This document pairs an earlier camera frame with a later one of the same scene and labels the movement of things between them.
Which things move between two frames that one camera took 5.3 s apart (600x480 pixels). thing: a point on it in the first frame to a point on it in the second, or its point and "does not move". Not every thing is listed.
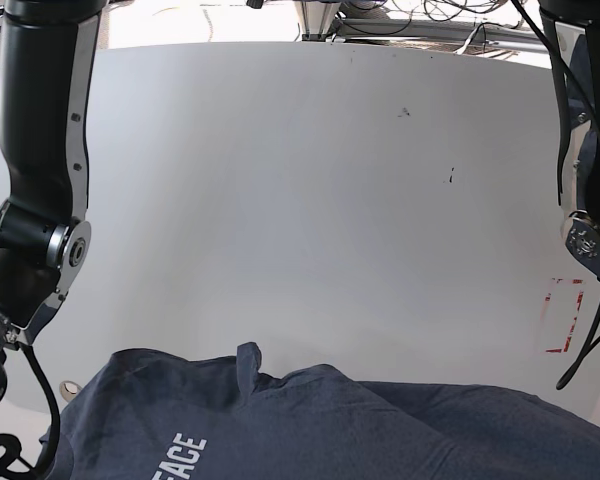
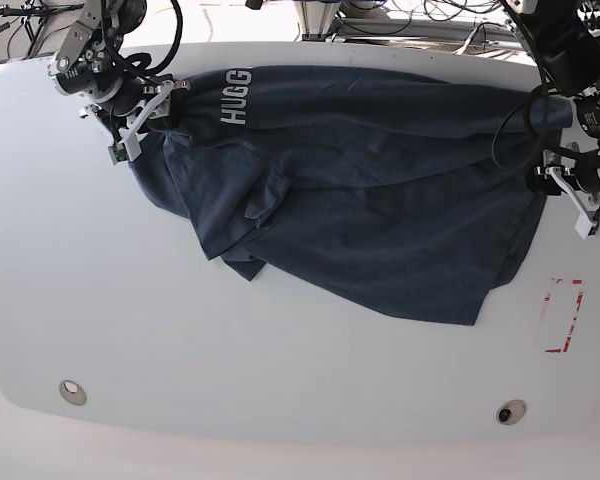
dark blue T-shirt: [156, 415] to [377, 190]
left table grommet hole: [68, 389] does not move
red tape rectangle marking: [547, 298] does not move
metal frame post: [315, 18] does not move
